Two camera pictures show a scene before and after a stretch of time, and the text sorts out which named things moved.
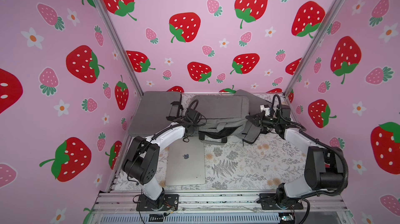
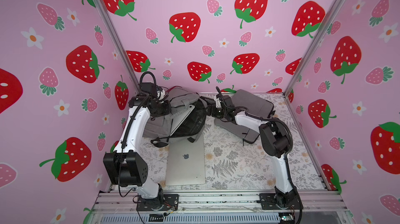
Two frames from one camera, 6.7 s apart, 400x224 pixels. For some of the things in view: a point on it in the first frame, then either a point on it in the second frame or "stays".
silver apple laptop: (185, 162) stays
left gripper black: (196, 125) -> (166, 109)
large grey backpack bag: (227, 115) -> (159, 126)
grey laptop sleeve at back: (254, 101) stays
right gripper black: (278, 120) -> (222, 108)
